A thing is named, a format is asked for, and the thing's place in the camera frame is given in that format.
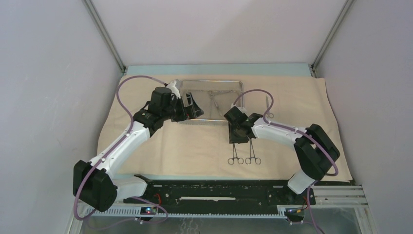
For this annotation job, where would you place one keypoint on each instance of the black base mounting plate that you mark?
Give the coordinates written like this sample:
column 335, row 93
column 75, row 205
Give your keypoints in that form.
column 225, row 197

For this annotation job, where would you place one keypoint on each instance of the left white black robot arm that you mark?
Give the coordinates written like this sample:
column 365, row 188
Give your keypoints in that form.
column 94, row 181

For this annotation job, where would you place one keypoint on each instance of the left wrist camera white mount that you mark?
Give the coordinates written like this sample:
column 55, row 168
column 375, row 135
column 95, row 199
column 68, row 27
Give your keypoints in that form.
column 174, row 86

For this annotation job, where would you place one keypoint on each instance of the aluminium frame rail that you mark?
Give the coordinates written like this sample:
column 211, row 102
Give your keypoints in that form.
column 327, row 195

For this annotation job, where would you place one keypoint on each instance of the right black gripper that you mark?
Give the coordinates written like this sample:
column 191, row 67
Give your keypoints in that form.
column 233, row 139

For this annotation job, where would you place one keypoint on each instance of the metal mesh instrument tray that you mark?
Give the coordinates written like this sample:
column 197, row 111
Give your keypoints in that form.
column 200, row 90

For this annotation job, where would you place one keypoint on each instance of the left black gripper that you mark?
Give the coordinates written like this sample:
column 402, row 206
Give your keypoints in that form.
column 194, row 111

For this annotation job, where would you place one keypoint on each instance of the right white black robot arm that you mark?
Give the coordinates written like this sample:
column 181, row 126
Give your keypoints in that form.
column 316, row 152

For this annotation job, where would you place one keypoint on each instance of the beige wrapping cloth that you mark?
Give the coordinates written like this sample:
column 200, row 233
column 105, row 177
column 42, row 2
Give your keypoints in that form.
column 185, row 151

